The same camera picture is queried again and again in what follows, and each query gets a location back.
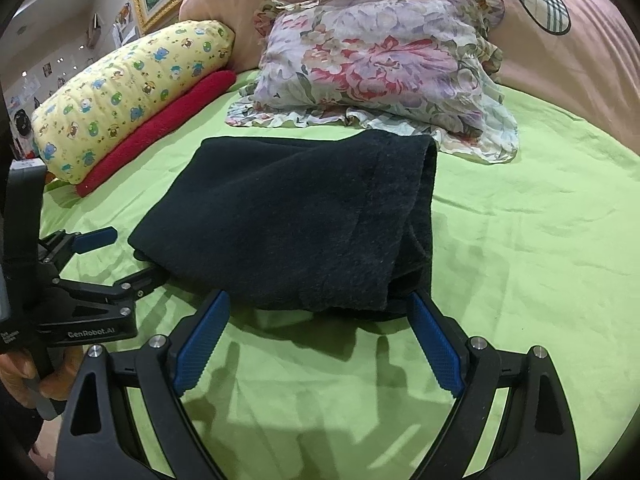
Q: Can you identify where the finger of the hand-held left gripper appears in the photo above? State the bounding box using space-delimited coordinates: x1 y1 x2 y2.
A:
62 226 119 254
114 265 169 306

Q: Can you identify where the green bed sheet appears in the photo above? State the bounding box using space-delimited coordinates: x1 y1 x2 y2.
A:
40 67 640 480

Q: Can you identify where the person's left hand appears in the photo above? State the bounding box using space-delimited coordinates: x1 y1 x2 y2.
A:
0 346 83 404

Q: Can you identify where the pink blanket with plaid print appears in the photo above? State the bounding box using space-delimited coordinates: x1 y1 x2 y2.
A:
178 0 640 171

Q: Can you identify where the black towel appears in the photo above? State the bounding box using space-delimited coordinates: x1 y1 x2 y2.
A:
127 130 439 322

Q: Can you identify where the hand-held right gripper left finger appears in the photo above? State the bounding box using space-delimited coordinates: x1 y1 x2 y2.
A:
55 290 232 480

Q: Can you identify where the yellow printed pillow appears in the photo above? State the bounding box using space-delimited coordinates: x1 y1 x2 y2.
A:
30 20 236 185

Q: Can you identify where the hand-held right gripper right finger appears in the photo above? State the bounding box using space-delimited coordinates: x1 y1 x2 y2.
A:
406 290 589 480

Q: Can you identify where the red cloth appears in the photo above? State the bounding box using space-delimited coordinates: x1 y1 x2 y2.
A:
75 70 237 197

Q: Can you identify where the floral ruffled pillow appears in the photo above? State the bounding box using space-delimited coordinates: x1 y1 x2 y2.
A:
225 0 521 164

